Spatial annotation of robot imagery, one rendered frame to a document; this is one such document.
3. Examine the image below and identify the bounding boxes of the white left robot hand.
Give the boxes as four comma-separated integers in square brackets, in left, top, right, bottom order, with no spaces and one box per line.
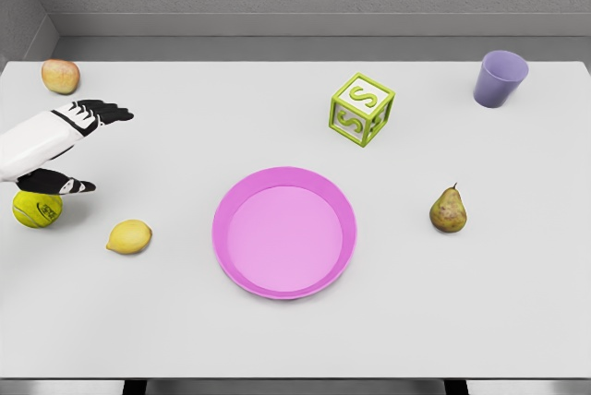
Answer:
[0,99,135,197]

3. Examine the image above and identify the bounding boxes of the yellow lemon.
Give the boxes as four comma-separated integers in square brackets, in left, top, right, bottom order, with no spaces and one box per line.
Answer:
[105,219,153,256]

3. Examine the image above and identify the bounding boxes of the pink round plate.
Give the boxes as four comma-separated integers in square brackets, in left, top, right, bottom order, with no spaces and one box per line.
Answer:
[211,166,358,301]

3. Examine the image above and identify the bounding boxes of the red-yellow apple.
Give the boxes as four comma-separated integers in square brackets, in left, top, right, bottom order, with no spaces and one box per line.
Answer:
[41,58,81,95]

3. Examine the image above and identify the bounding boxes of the yellow-green tennis ball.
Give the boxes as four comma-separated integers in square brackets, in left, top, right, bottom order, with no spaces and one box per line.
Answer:
[12,190,64,230]

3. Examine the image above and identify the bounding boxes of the green letter S block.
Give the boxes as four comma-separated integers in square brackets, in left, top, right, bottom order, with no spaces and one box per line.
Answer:
[329,72,397,149]

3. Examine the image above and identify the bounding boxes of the green-brown pear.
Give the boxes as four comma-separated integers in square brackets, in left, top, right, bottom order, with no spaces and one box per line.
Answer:
[428,183,468,233]

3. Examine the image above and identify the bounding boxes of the purple cup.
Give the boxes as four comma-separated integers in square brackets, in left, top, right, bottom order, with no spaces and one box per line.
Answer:
[473,50,530,109]

